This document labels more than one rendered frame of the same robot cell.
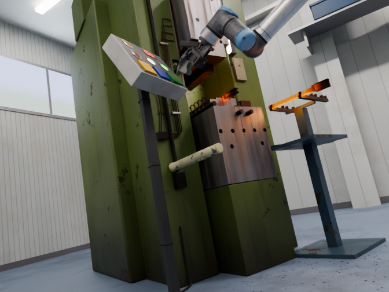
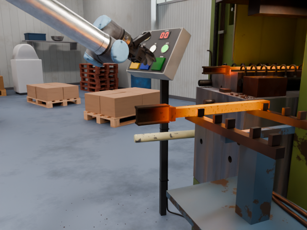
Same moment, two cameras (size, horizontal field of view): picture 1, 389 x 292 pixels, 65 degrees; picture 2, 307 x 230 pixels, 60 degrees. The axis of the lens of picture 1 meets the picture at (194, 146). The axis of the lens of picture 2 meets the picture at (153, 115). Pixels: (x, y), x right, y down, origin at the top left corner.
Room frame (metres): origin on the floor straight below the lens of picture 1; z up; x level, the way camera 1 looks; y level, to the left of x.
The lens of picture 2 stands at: (1.82, -1.36, 1.06)
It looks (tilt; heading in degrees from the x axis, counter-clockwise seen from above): 13 degrees down; 108
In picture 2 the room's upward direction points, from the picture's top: straight up
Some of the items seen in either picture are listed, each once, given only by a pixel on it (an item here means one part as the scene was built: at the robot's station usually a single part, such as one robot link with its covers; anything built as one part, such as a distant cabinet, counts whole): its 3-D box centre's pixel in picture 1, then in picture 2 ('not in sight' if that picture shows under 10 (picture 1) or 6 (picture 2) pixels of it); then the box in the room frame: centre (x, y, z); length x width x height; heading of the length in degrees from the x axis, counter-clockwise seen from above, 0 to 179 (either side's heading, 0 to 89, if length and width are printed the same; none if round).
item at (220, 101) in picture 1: (205, 114); (267, 78); (1.93, -0.10, 0.96); 0.42 x 0.20 x 0.09; 34
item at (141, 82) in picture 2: not in sight; (140, 82); (-0.57, 4.93, 0.38); 0.53 x 0.51 x 0.76; 149
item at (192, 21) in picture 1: (194, 32); not in sight; (1.95, -0.14, 1.56); 0.42 x 0.39 x 0.40; 34
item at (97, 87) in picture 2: not in sight; (98, 77); (-2.25, 5.78, 0.40); 1.09 x 0.75 x 0.80; 149
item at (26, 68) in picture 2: not in sight; (27, 69); (-3.84, 4.65, 0.67); 0.69 x 0.62 x 1.35; 61
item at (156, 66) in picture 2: (173, 79); (158, 64); (1.39, 0.04, 1.01); 0.07 x 0.05 x 0.07; 149
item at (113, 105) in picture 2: not in sight; (126, 104); (-0.03, 2.78, 0.22); 1.27 x 0.91 x 0.44; 60
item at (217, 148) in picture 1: (193, 158); (173, 135); (1.49, 0.02, 0.62); 0.44 x 0.05 x 0.05; 34
